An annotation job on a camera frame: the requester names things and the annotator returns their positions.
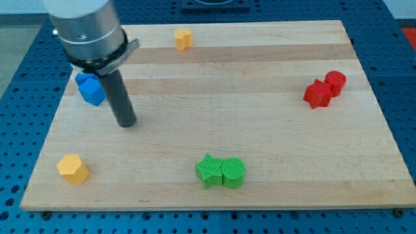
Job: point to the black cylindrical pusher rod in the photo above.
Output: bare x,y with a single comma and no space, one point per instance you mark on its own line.
118,98

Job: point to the yellow hexagon block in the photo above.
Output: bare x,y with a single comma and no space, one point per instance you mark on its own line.
73,169

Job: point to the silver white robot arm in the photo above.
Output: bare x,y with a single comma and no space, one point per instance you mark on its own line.
95,42

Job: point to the blue block behind cube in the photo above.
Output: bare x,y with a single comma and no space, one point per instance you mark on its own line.
80,78

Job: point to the yellow heart block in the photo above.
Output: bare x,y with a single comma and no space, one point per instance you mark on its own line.
183,39

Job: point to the green star block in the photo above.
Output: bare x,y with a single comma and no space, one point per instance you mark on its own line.
209,171

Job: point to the wooden board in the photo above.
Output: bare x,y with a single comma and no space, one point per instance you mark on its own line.
237,92

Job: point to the green cylinder block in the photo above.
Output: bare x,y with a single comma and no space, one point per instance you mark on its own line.
233,170

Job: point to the red star block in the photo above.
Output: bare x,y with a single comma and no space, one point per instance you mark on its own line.
318,94

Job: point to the red cylinder block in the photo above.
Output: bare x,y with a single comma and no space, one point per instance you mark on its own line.
337,81

